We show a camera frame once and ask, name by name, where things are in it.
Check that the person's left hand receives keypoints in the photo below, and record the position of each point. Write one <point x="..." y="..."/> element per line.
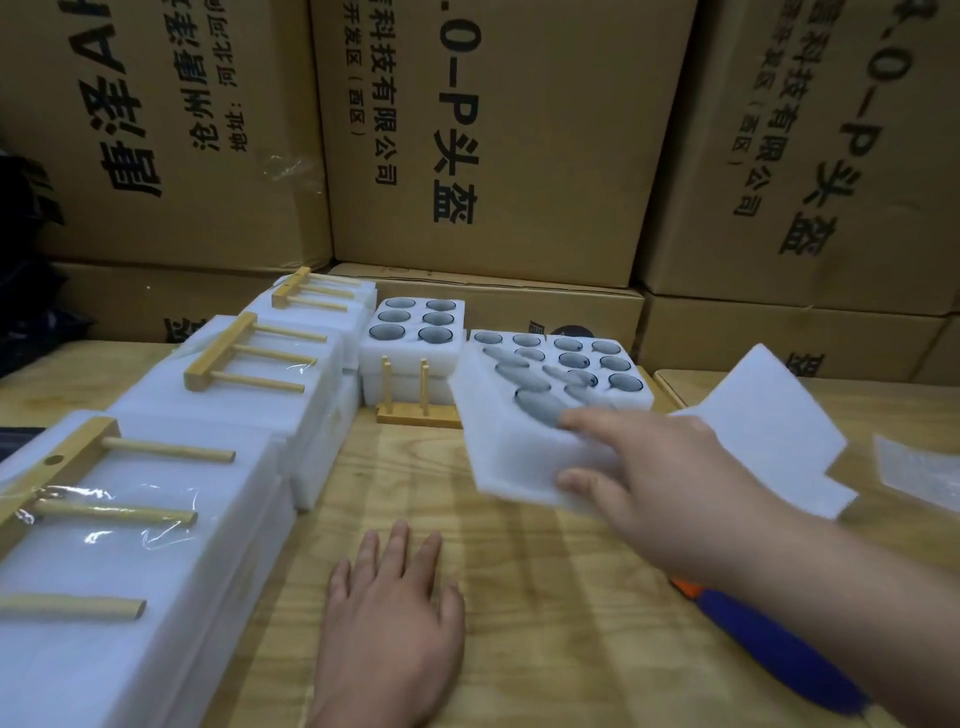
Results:
<point x="390" y="645"/>

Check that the person's right hand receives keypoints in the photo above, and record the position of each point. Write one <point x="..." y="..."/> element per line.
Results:
<point x="690" y="503"/>

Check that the pile of white foam sheets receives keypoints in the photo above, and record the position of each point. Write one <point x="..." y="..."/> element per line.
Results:
<point x="780" y="435"/>

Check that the orange and blue tape dispenser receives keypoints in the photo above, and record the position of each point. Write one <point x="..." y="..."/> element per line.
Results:
<point x="780" y="653"/>

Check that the set of grey glass cups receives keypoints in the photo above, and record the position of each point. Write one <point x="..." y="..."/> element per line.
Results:
<point x="540" y="402"/>

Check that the row of wooden peg racks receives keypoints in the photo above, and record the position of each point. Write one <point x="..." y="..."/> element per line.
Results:
<point x="405" y="416"/>

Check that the stack of white foam trays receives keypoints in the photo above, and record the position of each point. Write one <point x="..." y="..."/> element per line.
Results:
<point x="413" y="357"/>

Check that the wooden rack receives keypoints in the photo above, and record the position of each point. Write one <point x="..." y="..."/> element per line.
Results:
<point x="290" y="288"/>
<point x="210" y="357"/>
<point x="60" y="465"/>

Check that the person's right forearm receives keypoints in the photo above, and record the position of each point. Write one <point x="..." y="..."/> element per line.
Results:
<point x="855" y="615"/>

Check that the stack of brown cardboard boxes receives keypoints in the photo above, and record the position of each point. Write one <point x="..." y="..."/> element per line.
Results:
<point x="510" y="120"/>

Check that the black plastic bags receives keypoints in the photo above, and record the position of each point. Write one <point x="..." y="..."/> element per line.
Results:
<point x="18" y="443"/>

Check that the black plastic bag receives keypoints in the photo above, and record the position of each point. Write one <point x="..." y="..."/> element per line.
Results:
<point x="30" y="285"/>

